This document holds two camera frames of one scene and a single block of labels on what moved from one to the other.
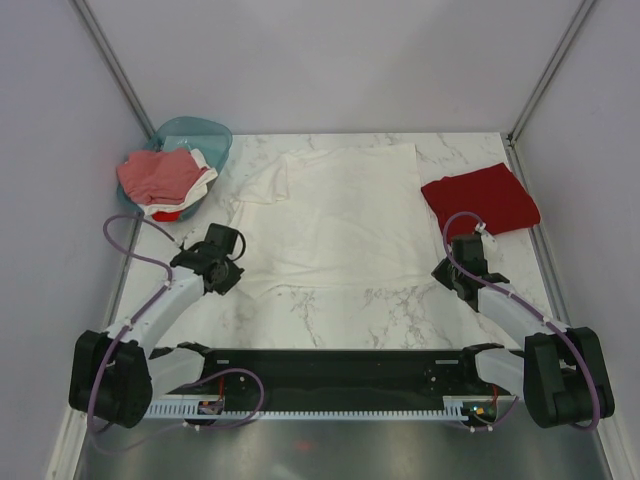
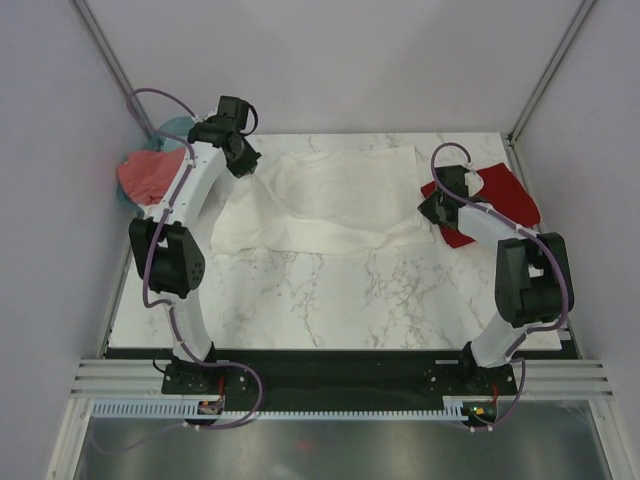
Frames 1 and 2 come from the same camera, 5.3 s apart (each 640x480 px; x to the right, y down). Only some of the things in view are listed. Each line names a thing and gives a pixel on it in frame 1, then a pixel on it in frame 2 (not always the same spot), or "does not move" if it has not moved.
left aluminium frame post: x=112 y=63 does not move
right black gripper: x=440 y=274 to x=427 y=210
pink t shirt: x=160 y=178 does not move
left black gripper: x=233 y=278 to x=249 y=165
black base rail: x=343 y=379 does not move
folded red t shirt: x=494 y=196 does not move
